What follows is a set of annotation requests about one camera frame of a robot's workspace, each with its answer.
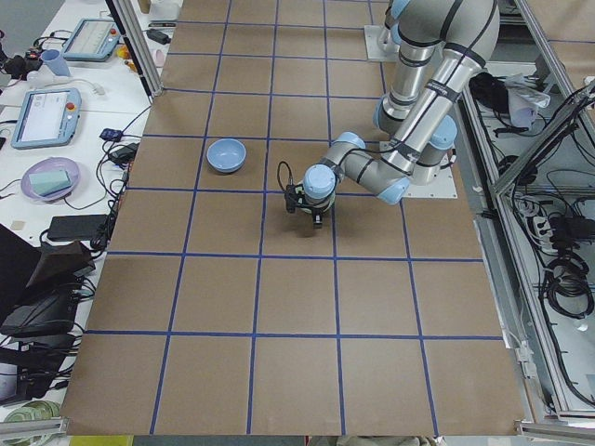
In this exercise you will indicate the light blue plastic cup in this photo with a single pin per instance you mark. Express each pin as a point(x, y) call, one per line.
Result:
point(55, 61)

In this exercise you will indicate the green bowl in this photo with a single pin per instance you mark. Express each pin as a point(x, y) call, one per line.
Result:
point(308, 198)

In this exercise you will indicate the black power adapter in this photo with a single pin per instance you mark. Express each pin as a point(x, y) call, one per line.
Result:
point(158, 36)

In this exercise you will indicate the near blue teach pendant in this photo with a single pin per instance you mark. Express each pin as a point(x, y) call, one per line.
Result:
point(48, 118)

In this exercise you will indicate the aluminium frame post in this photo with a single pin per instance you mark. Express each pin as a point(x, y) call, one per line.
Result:
point(127, 23)

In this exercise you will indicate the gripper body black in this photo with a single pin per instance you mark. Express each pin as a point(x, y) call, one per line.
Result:
point(314, 212)

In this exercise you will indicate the small blue device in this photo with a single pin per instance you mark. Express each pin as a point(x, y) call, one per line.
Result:
point(113, 135)

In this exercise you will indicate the teal sponge block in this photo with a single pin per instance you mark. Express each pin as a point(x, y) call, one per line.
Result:
point(45, 183)

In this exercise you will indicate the blue bowl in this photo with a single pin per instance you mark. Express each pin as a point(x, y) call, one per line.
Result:
point(226, 155)

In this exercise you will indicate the blue teach pendant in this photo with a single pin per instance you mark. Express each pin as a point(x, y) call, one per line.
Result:
point(92, 40)
point(48, 118)

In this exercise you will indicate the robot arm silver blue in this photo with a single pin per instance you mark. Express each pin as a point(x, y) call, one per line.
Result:
point(390, 36)
point(441, 46)

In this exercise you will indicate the far blue teach pendant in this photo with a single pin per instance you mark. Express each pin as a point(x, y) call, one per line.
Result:
point(92, 40)

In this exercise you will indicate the black laptop stand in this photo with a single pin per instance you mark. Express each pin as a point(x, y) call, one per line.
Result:
point(39, 276)

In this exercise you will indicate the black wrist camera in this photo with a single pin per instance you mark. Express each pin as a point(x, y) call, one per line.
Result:
point(292, 197)

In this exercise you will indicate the black flat phone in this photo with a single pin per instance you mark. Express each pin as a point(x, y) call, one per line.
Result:
point(71, 228)

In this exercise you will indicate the purple plate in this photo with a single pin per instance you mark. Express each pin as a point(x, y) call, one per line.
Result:
point(50, 164)

